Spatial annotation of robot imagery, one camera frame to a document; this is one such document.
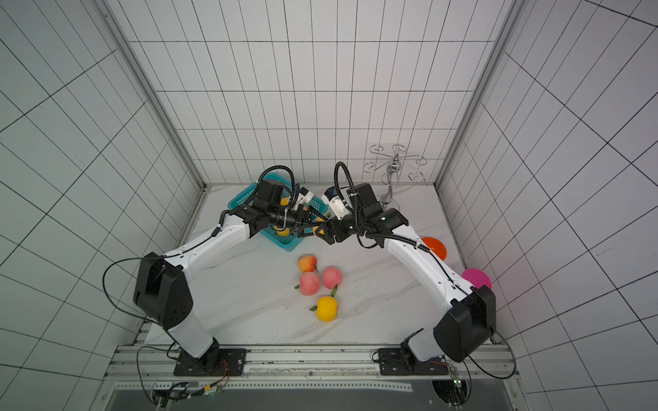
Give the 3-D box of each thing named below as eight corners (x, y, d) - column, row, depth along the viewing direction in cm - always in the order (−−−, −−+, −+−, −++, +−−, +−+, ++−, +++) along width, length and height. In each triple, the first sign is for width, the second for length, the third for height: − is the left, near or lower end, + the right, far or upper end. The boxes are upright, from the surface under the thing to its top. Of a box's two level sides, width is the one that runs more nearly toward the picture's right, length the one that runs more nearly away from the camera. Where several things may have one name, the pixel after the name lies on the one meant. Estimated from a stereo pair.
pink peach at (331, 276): (320, 283, 90) (320, 277, 86) (330, 270, 93) (330, 263, 89) (333, 292, 88) (333, 286, 84) (343, 278, 91) (343, 272, 87)
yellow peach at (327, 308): (316, 321, 81) (316, 317, 77) (317, 301, 85) (317, 296, 81) (337, 321, 81) (338, 317, 77) (337, 301, 85) (337, 296, 81)
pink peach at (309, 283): (300, 295, 86) (299, 290, 82) (302, 275, 91) (301, 269, 87) (318, 295, 86) (318, 290, 82) (319, 275, 91) (318, 269, 87)
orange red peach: (299, 275, 92) (297, 269, 88) (300, 261, 96) (299, 254, 92) (316, 275, 92) (316, 269, 88) (317, 261, 96) (316, 254, 92)
